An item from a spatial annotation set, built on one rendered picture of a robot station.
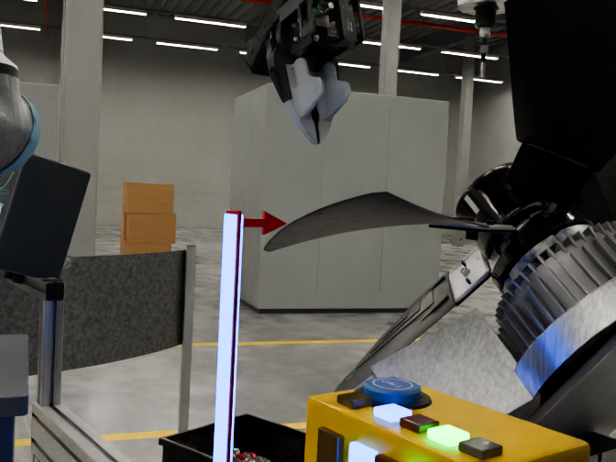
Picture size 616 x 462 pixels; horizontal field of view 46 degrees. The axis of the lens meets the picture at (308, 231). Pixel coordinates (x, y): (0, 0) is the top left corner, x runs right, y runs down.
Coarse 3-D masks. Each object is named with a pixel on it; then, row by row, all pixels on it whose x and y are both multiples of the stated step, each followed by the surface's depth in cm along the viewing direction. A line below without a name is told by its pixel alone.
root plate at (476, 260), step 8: (472, 256) 103; (480, 256) 101; (472, 264) 101; (480, 264) 99; (456, 272) 104; (472, 272) 99; (480, 272) 97; (488, 272) 96; (456, 280) 102; (464, 280) 100; (472, 280) 98; (480, 280) 96; (456, 288) 100; (464, 288) 98; (472, 288) 96; (456, 296) 98; (464, 296) 97
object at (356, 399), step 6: (342, 396) 49; (348, 396) 49; (354, 396) 49; (360, 396) 49; (366, 396) 49; (342, 402) 48; (348, 402) 48; (354, 402) 48; (360, 402) 48; (366, 402) 48; (372, 402) 49; (354, 408) 48
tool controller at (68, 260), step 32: (32, 160) 115; (0, 192) 119; (32, 192) 115; (64, 192) 118; (0, 224) 114; (32, 224) 115; (64, 224) 118; (0, 256) 113; (32, 256) 116; (64, 256) 119
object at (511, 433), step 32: (320, 416) 49; (352, 416) 47; (448, 416) 47; (480, 416) 48; (512, 416) 48; (384, 448) 44; (416, 448) 42; (448, 448) 41; (512, 448) 42; (544, 448) 42; (576, 448) 43
